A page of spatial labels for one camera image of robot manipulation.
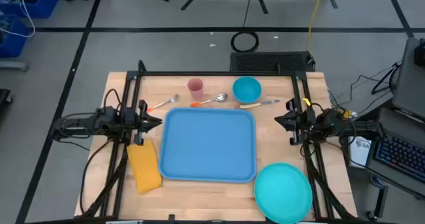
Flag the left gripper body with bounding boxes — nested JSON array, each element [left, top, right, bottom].
[[124, 99, 149, 146]]

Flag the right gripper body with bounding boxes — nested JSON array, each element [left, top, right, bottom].
[[286, 98, 318, 146]]

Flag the cream-handled table knife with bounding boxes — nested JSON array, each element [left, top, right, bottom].
[[239, 99, 281, 110]]

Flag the orange-handled metal fork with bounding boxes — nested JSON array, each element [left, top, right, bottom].
[[147, 93, 181, 113]]

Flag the yellow cloth napkin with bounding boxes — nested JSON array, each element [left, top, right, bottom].
[[126, 138, 163, 195]]

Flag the blue bowl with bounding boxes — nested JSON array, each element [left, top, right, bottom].
[[232, 76, 263, 104]]

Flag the pink plastic cup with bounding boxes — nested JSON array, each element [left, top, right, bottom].
[[187, 78, 205, 101]]

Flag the blue plastic tray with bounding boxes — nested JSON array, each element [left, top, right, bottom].
[[158, 106, 258, 184]]

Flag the orange-handled metal spoon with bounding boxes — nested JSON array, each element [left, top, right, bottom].
[[190, 92, 229, 108]]

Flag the teal plate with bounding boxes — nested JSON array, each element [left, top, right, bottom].
[[253, 162, 313, 224]]

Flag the black perforated computer case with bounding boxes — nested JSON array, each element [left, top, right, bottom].
[[229, 51, 316, 74]]

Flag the white printed paper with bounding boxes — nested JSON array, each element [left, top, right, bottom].
[[349, 136, 375, 169]]

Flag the black desk leg caster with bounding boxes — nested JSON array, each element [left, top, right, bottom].
[[367, 183, 389, 222]]

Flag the grey laptop lid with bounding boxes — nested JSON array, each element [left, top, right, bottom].
[[391, 37, 425, 120]]

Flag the black box device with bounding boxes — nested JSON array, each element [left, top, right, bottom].
[[414, 37, 425, 68]]

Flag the black chair base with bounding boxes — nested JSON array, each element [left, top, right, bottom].
[[0, 88, 13, 117]]

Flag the grey bin stand foot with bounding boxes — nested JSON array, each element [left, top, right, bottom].
[[0, 60, 29, 72]]

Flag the blue plastic bin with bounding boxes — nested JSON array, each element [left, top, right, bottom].
[[0, 13, 30, 58], [0, 0, 61, 19]]

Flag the yellow wire connectors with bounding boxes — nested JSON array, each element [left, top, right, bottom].
[[335, 106, 353, 119]]

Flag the black metal table frame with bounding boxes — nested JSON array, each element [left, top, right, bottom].
[[74, 59, 359, 224]]

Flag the coiled black cable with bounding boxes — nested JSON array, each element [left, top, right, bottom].
[[230, 30, 260, 53]]

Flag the yellow cable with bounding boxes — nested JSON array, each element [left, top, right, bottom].
[[305, 0, 328, 52]]

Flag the thin black cable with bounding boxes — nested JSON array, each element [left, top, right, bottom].
[[242, 0, 252, 29]]

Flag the white cable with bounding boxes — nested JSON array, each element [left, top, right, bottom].
[[0, 0, 37, 39]]

